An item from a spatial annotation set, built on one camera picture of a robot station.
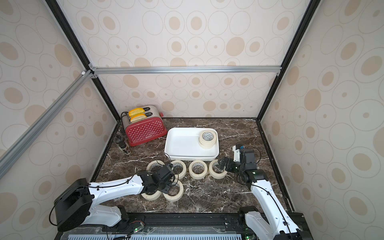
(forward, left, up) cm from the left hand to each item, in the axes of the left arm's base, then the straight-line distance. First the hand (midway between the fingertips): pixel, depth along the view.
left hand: (171, 185), depth 84 cm
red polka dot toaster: (+34, +15, +10) cm, 39 cm away
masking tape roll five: (+5, -5, +1) cm, 7 cm away
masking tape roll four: (+7, -25, 0) cm, 26 cm away
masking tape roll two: (+36, -17, +2) cm, 40 cm away
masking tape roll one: (-7, +10, 0) cm, 12 cm away
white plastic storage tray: (+29, -4, -1) cm, 29 cm away
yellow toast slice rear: (+41, +25, +18) cm, 51 cm away
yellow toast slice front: (+36, +22, +18) cm, 46 cm away
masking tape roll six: (+6, -13, 0) cm, 14 cm away
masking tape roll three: (+10, +15, +1) cm, 18 cm away
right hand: (+9, -30, +10) cm, 33 cm away
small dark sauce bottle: (+22, +32, +7) cm, 40 cm away
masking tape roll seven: (+27, -21, +1) cm, 35 cm away
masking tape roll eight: (-6, -4, 0) cm, 8 cm away
